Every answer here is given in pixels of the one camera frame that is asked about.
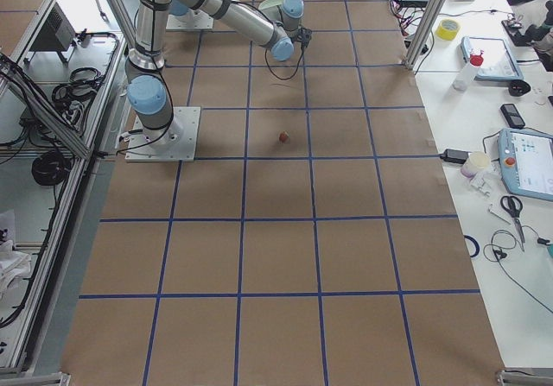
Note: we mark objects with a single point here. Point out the white bottle red cap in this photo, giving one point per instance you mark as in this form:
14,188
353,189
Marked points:
468,73

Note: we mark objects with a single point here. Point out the aluminium frame post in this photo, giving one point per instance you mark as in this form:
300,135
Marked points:
424,28

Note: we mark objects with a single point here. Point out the grey control box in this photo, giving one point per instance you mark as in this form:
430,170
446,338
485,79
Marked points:
56,35

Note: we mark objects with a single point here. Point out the yellow tape roll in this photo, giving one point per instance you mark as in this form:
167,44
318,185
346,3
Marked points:
447,29

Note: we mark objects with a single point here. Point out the light green plate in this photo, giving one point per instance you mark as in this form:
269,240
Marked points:
270,5

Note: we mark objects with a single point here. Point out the black phone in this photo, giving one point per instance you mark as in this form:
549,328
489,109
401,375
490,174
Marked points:
512,116

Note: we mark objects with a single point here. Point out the black scissors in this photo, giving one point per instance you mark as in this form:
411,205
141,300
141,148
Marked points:
514,206

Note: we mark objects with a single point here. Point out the black power adapter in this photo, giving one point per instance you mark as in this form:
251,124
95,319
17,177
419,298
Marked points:
454,156

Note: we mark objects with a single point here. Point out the white paper cup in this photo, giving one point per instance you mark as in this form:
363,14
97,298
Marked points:
475,163

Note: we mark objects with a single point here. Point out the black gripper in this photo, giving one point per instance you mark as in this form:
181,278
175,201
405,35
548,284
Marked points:
305,36

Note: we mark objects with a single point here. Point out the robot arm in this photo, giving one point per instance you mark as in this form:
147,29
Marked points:
164,132

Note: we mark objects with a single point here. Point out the blue teach pendant near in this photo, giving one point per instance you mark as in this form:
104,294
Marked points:
525,161

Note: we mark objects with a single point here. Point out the blue teach pendant far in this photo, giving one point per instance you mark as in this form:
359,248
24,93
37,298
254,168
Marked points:
499,63

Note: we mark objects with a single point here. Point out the blue teach pendant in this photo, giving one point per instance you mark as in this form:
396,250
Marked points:
525,161
499,63

